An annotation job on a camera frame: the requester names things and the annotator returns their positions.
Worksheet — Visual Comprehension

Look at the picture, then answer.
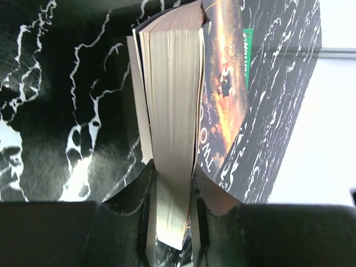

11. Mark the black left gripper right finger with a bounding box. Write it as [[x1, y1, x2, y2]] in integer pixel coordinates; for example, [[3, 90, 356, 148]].
[[191, 167, 355, 266]]

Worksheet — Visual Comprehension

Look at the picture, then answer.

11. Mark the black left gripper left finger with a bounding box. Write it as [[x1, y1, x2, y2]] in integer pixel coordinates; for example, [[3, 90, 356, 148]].
[[1, 161, 156, 266]]

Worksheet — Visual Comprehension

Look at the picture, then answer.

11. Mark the dark Tale of Two Cities book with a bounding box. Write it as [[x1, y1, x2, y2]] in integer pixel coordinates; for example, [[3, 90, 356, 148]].
[[128, 1, 249, 250]]

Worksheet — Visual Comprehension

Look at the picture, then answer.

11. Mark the green bottom book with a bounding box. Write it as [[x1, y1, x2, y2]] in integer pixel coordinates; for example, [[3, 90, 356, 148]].
[[243, 28, 254, 92]]

